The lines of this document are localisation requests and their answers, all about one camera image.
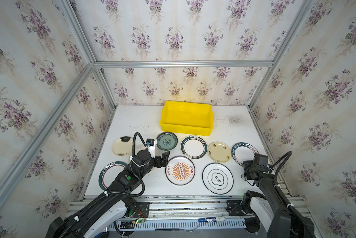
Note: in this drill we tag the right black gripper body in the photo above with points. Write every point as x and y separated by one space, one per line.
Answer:
248 174

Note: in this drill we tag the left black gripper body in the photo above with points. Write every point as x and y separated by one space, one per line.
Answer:
158 160

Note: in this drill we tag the white plate teal lettered rim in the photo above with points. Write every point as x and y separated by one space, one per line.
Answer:
242 152

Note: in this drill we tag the white plate black cloud outline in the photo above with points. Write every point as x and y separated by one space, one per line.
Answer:
217 178

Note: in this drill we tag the cream floral plate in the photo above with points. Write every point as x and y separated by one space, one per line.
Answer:
219 152

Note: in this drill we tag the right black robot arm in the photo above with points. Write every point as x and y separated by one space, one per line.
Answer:
275 212

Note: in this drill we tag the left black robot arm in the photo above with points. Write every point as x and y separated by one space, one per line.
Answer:
111 204

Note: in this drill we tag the yellow plastic bin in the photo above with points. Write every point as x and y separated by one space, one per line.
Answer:
187 118

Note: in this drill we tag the small green patterned plate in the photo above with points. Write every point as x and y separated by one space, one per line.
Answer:
167 141

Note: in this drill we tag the white plate orange sunburst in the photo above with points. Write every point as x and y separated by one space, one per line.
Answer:
180 170

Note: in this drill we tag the white plate dark green rim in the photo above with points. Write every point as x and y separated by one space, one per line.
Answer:
194 147

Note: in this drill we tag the small cream plate dark spot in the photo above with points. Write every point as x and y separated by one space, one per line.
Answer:
122 146

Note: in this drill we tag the white plate teal red rim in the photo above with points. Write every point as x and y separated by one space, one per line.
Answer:
109 173

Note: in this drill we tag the blue white marker pen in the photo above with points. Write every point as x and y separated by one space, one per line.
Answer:
211 219

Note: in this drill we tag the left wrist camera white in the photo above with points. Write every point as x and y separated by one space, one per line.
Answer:
151 147

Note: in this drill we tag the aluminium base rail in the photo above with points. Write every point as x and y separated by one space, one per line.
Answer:
183 213

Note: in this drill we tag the aluminium cage frame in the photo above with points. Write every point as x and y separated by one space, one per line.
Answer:
94 66

